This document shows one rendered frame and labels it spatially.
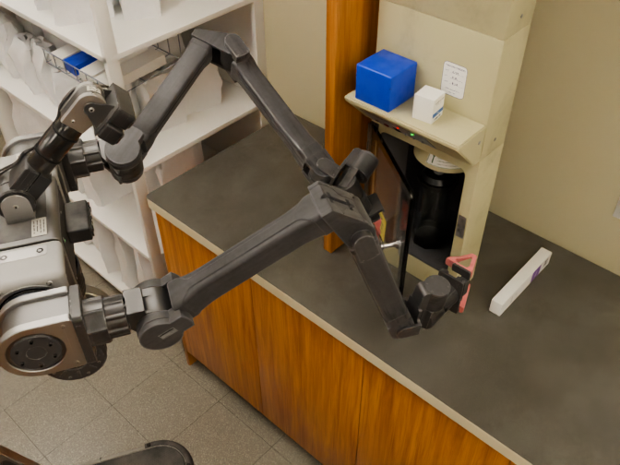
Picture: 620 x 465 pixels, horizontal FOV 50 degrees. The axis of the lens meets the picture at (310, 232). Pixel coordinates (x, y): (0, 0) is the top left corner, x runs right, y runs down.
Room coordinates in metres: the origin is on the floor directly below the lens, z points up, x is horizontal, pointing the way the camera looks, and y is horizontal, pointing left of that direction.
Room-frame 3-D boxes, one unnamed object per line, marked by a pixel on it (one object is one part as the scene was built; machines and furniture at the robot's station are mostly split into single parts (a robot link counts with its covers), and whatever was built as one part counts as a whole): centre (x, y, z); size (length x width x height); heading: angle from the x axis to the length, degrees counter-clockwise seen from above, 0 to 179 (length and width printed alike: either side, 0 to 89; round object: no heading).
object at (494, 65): (1.46, -0.36, 1.33); 0.32 x 0.25 x 0.77; 47
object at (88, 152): (1.23, 0.51, 1.45); 0.09 x 0.08 x 0.12; 18
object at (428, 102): (1.30, -0.27, 1.54); 0.05 x 0.05 x 0.06; 53
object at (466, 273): (1.08, -0.35, 1.23); 0.09 x 0.07 x 0.07; 137
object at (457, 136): (1.32, -0.24, 1.46); 0.32 x 0.11 x 0.10; 47
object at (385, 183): (1.31, -0.19, 1.19); 0.30 x 0.01 x 0.40; 13
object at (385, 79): (1.38, -0.18, 1.56); 0.10 x 0.10 x 0.09; 47
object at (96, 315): (0.75, 0.36, 1.45); 0.09 x 0.08 x 0.12; 18
